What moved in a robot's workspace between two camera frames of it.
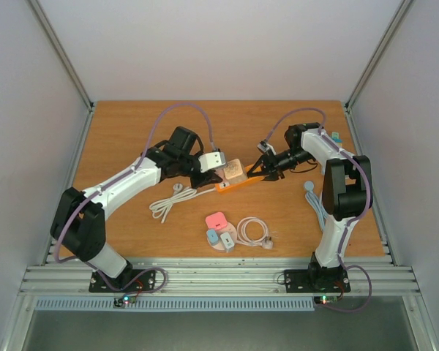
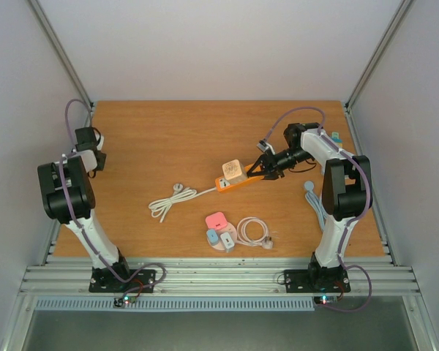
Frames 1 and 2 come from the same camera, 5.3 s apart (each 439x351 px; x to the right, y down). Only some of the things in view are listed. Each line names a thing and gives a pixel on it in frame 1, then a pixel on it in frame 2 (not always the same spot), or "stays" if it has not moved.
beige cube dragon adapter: [234, 172] stays
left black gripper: [207, 180] to [102, 167]
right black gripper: [269, 167] stays
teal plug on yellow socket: [335, 137] stays
